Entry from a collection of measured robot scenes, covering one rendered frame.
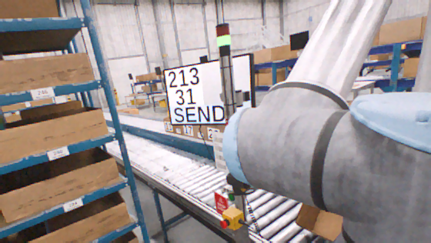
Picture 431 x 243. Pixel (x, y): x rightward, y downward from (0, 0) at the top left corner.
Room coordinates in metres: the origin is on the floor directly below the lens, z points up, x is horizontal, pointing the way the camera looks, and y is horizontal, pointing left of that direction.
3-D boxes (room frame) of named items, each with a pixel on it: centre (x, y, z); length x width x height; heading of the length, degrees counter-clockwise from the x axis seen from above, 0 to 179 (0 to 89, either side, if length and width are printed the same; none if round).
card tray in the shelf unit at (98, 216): (0.94, 0.53, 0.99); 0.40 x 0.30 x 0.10; 118
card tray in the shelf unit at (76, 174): (0.94, 0.54, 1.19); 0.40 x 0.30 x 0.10; 121
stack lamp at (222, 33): (0.97, -0.21, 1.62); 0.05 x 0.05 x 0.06
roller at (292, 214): (1.04, -0.49, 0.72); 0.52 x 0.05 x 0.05; 121
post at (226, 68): (0.96, -0.21, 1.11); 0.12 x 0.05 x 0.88; 31
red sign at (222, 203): (1.01, -0.15, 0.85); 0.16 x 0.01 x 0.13; 31
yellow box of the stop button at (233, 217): (0.90, -0.18, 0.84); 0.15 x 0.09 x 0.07; 31
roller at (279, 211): (1.09, -0.45, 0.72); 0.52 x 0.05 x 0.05; 121
